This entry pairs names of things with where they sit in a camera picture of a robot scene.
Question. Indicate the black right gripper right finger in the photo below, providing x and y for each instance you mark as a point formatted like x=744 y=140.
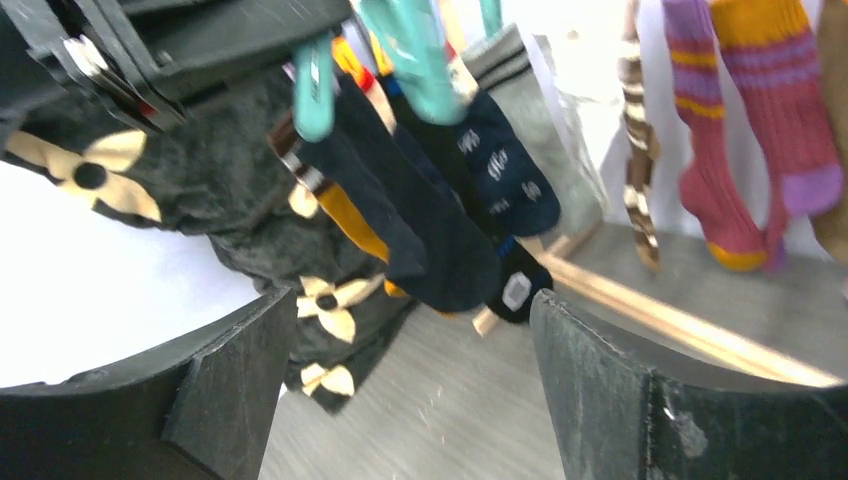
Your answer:
x=625 y=407

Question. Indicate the dark navy plain sock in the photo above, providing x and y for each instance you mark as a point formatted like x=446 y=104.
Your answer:
x=436 y=254

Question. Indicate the wooden rack frame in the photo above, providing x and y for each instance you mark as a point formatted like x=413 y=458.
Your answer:
x=737 y=352

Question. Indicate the grey black striped sock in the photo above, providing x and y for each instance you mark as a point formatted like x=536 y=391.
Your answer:
x=511 y=67

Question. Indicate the teal clothespin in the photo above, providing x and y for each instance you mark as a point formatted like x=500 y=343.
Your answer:
x=407 y=31
x=314 y=81

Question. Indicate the navy sock with white script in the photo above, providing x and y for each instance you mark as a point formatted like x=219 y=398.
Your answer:
x=513 y=188

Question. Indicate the brown white striped hanging sock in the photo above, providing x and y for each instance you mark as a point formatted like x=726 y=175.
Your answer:
x=643 y=141

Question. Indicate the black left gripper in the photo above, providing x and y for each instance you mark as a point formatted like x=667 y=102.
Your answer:
x=154 y=64

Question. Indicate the brown white orange sock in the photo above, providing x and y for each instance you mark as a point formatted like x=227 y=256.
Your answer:
x=315 y=191

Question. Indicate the black floral blanket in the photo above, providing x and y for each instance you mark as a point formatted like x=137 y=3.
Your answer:
x=217 y=177

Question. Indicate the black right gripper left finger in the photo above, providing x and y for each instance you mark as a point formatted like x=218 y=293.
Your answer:
x=199 y=406

